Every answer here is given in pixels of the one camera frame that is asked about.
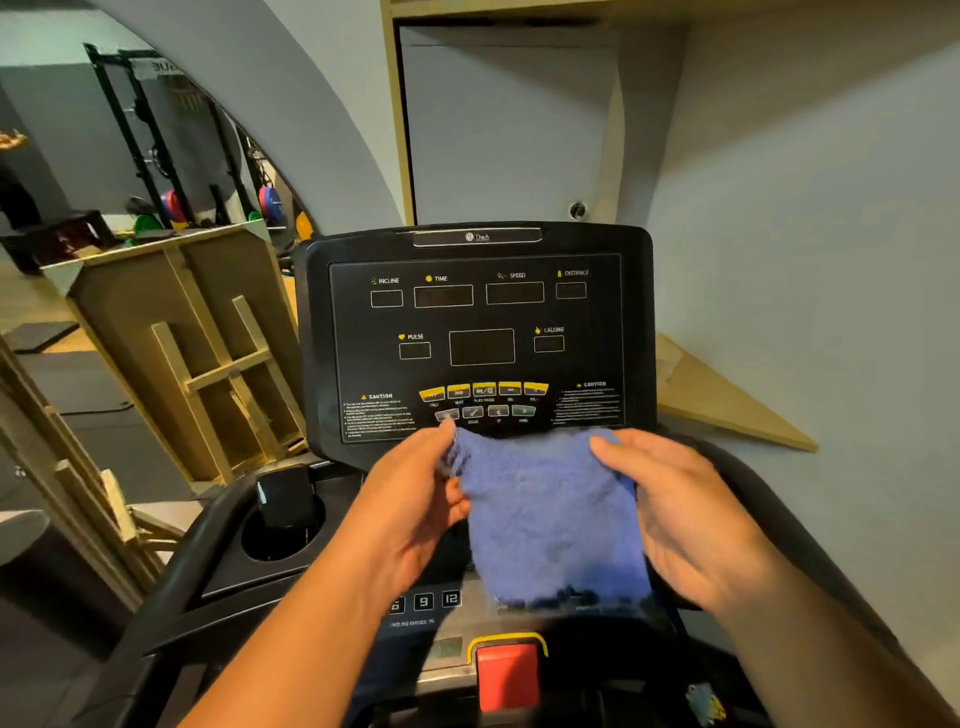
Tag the person's left hand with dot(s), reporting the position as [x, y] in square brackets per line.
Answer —
[401, 510]

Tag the person's right hand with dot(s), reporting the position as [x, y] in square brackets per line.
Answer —
[686, 517]

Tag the person's left thumb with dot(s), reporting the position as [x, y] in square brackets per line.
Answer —
[457, 499]

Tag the person's right thumb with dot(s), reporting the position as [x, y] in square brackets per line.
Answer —
[616, 456]

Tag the blue terry cloth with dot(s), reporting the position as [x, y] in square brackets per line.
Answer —
[551, 517]

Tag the person's right forearm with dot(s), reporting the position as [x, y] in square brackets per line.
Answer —
[832, 645]

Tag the person's left forearm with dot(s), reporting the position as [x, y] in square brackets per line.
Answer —
[300, 645]

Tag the wooden triangular board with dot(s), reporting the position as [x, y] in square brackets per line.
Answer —
[720, 397]

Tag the black treadmill console panel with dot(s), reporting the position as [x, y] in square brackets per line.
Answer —
[480, 330]

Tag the black bottle in cup holder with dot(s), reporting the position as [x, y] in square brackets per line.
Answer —
[286, 499]

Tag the red emergency stop button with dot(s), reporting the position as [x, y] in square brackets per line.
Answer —
[508, 675]

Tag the black treadmill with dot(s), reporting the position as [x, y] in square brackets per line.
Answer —
[247, 600]

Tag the yellow weight plate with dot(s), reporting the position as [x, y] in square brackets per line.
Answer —
[303, 225]

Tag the wooden crate panel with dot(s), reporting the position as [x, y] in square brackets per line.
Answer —
[187, 337]

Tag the white cabinet door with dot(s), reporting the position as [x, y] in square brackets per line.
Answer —
[510, 124]

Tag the blue weight plate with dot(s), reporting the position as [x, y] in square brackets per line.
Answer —
[271, 204]

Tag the red weight plate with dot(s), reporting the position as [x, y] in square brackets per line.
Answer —
[174, 206]

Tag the green weight plate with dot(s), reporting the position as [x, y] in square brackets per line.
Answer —
[144, 225]

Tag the black squat rack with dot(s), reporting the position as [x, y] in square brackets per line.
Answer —
[161, 142]

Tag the wooden frame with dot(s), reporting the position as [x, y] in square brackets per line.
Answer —
[67, 487]

